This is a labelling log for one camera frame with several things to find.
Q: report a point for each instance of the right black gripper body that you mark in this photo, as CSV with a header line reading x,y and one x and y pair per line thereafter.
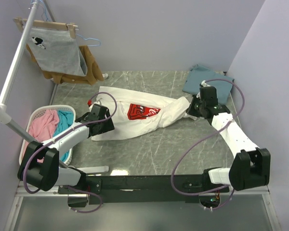
x,y
195,109

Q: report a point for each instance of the white coca-cola t-shirt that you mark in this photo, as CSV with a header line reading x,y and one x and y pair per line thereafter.
x,y
137,113

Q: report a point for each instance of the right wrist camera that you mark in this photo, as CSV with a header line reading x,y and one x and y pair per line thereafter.
x,y
204,84

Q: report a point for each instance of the pink garment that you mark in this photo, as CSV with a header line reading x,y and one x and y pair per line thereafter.
x,y
44,125

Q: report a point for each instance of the white clothes rack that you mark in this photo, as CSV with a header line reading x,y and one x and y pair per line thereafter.
x,y
23,89

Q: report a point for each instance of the black base beam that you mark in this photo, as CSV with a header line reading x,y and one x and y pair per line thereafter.
x,y
156,188

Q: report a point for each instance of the white laundry basket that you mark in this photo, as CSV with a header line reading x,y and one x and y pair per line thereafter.
x,y
55,107

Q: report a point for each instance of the wooden clip hanger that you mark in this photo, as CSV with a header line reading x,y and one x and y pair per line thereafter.
x,y
71,27

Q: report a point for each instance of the brown garment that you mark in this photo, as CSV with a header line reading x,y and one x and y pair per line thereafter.
x,y
94,73

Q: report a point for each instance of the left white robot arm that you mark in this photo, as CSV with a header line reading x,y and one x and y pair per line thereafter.
x,y
41,164

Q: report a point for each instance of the grey panda t-shirt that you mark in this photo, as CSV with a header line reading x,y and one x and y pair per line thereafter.
x,y
56,51

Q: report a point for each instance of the teal garment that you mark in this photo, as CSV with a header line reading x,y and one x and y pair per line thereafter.
x,y
66,119

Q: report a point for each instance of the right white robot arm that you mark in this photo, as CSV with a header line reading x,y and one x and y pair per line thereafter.
x,y
251,164

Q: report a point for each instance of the folded blue t-shirt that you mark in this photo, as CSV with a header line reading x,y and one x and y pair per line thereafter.
x,y
200,73

